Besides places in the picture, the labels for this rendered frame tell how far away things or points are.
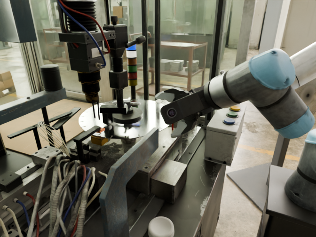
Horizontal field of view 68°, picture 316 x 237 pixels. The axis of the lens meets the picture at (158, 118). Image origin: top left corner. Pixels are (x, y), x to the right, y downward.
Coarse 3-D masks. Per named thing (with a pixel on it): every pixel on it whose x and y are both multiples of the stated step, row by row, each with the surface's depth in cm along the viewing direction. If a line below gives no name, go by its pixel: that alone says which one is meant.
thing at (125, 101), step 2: (128, 98) 84; (130, 98) 85; (124, 100) 81; (126, 100) 81; (128, 100) 81; (114, 102) 81; (116, 102) 81; (124, 102) 79; (126, 102) 79; (128, 102) 79; (130, 102) 80; (132, 102) 80; (134, 102) 80; (124, 104) 78; (126, 104) 79; (128, 104) 80; (130, 104) 80; (132, 104) 80; (134, 104) 80; (136, 104) 80; (138, 104) 80; (128, 106) 80; (130, 106) 81; (128, 108) 80; (130, 108) 81
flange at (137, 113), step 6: (132, 108) 82; (138, 108) 86; (114, 114) 81; (120, 114) 80; (126, 114) 80; (132, 114) 80; (138, 114) 81; (120, 120) 78; (126, 120) 77; (132, 120) 78
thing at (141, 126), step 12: (96, 108) 88; (144, 108) 88; (156, 108) 88; (84, 120) 79; (96, 120) 79; (144, 120) 79; (156, 120) 79; (108, 132) 71; (120, 132) 71; (132, 132) 71; (144, 132) 71
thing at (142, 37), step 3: (141, 36) 67; (135, 39) 66; (138, 39) 66; (141, 39) 66; (144, 39) 67; (129, 42) 64; (132, 42) 64; (135, 42) 65; (138, 42) 66; (141, 42) 66; (126, 45) 63; (129, 45) 63; (132, 45) 64
